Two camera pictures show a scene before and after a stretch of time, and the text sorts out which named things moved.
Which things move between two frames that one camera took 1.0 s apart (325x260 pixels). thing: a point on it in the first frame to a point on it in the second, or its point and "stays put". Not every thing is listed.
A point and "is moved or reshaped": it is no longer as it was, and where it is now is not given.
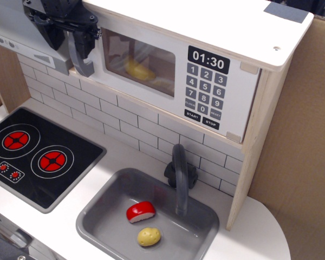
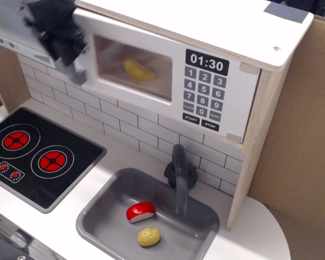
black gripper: (72, 14) to (55, 20)
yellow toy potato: (148, 236) stays put
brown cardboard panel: (295, 174) stays put
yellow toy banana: (138, 70) stays put
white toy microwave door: (216, 95) is moved or reshaped
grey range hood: (12, 27) stays put
